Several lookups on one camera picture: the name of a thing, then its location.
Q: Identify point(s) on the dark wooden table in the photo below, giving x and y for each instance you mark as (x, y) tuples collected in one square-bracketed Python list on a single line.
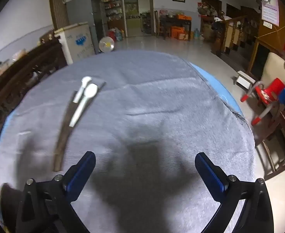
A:
[(165, 23)]

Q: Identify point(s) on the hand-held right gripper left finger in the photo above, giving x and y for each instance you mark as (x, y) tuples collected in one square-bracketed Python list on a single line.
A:
[(80, 172)]

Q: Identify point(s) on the blue water jug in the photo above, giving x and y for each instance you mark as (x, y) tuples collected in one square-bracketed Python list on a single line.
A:
[(119, 36)]

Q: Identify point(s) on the shelf of packaged goods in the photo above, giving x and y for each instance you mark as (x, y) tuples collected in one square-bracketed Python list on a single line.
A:
[(112, 9)]

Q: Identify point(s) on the brown door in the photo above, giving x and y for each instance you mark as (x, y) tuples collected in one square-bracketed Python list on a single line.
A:
[(57, 7)]

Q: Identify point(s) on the clear water jug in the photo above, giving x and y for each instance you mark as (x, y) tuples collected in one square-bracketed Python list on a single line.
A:
[(196, 34)]

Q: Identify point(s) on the red child chair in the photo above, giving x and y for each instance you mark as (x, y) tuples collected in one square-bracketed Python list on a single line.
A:
[(274, 87)]

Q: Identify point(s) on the grey cloth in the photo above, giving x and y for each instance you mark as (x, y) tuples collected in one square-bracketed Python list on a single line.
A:
[(144, 89)]

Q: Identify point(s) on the carved dark wooden bench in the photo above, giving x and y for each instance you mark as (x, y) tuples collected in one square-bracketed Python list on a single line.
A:
[(23, 77)]

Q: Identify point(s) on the wall calendar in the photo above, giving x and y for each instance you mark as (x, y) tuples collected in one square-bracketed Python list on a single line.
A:
[(269, 9)]

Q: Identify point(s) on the wooden stair railing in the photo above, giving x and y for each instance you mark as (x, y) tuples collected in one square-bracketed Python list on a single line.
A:
[(237, 29)]

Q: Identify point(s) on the white chest freezer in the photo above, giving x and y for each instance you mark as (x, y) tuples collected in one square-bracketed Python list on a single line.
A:
[(77, 43)]

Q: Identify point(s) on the long metal utensil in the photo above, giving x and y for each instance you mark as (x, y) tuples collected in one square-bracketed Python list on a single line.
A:
[(61, 138)]

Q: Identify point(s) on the flat orange box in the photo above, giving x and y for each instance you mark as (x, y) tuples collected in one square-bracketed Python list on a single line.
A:
[(183, 17)]

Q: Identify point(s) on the stack of orange boxes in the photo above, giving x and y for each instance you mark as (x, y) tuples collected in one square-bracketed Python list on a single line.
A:
[(178, 32)]

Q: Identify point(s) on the large white spoon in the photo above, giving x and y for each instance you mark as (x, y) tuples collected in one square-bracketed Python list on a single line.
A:
[(91, 91)]

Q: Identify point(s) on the white step stool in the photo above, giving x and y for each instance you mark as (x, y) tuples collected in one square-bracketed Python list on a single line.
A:
[(244, 80)]

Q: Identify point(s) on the round floor fan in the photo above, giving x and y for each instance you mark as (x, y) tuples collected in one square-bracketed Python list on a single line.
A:
[(107, 45)]

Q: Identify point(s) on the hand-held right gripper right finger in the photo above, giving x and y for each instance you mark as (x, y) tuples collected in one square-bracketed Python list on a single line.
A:
[(210, 172)]

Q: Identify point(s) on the small white spoon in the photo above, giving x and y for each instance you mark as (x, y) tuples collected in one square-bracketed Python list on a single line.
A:
[(85, 80)]

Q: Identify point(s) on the grey refrigerator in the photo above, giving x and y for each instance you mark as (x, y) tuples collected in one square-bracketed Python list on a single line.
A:
[(79, 12)]

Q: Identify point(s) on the beige armchair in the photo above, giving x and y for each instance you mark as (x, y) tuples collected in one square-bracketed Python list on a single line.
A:
[(275, 65)]

